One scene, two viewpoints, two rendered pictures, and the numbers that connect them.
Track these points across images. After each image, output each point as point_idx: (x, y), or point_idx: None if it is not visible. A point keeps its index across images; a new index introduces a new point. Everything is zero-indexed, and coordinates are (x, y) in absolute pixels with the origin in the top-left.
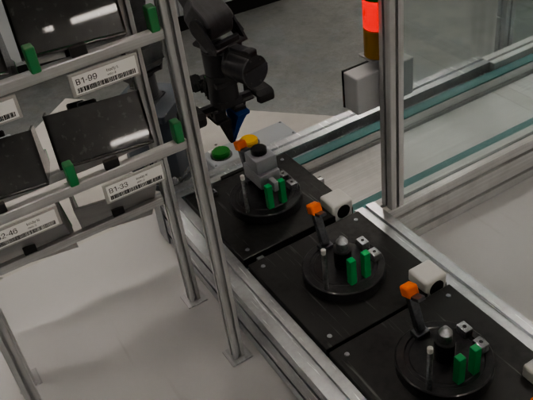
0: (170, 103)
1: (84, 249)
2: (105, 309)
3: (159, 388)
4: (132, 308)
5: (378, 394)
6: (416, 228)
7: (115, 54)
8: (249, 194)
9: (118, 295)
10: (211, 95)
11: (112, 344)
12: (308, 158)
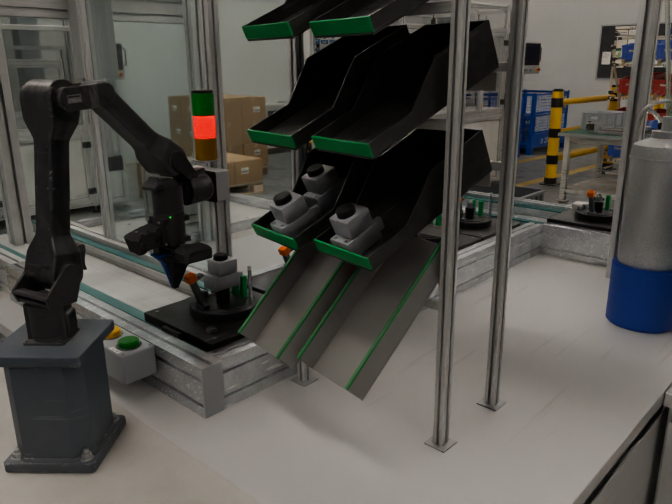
0: (77, 321)
1: (234, 469)
2: (331, 424)
3: (407, 375)
4: (325, 408)
5: None
6: None
7: None
8: (224, 306)
9: (310, 421)
10: (180, 232)
11: (374, 408)
12: (143, 314)
